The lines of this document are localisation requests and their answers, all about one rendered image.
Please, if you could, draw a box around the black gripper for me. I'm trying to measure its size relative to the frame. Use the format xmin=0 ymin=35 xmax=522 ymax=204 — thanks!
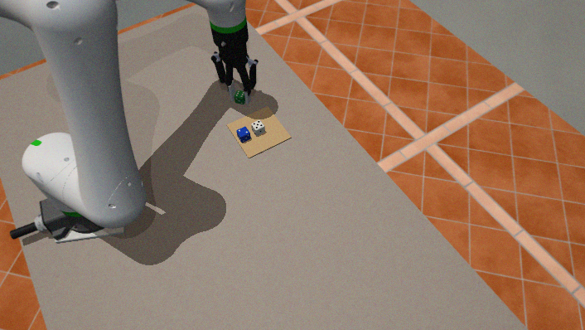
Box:
xmin=211 ymin=43 xmax=259 ymax=105

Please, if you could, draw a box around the green die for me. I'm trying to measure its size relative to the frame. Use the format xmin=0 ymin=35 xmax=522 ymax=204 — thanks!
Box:
xmin=234 ymin=90 xmax=245 ymax=104

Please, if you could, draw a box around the white die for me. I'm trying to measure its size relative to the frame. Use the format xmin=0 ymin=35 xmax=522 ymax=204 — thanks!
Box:
xmin=251 ymin=120 xmax=265 ymax=136

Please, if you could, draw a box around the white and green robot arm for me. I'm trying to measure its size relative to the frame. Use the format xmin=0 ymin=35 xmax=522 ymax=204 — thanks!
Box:
xmin=0 ymin=0 xmax=249 ymax=240

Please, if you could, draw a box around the blue die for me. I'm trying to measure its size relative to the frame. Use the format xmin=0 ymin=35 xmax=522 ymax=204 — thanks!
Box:
xmin=236 ymin=127 xmax=251 ymax=143

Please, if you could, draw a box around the tan square mat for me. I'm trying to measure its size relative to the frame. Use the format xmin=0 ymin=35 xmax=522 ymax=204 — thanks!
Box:
xmin=227 ymin=106 xmax=292 ymax=159

